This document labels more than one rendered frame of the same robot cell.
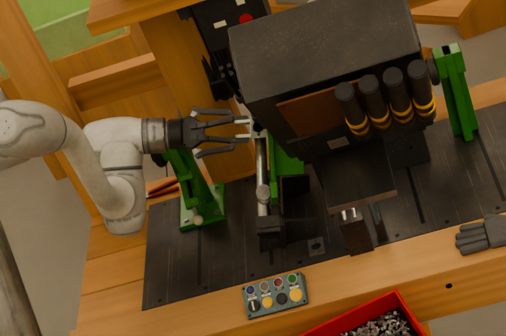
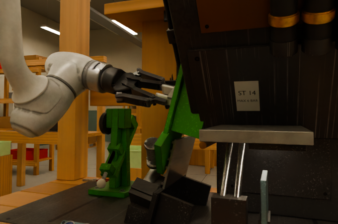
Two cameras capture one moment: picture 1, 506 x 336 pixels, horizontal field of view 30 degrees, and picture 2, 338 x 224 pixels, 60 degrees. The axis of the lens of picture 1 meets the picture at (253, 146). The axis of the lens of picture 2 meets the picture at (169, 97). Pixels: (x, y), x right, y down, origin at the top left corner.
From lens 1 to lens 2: 1.79 m
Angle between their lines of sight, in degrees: 39
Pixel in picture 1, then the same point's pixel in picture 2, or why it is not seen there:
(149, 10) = (145, 2)
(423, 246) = not seen: outside the picture
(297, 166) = (194, 126)
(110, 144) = (61, 60)
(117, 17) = (124, 3)
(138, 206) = (42, 105)
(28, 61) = (72, 45)
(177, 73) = not seen: hidden behind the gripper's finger
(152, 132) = (94, 65)
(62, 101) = not seen: hidden behind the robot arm
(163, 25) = (155, 43)
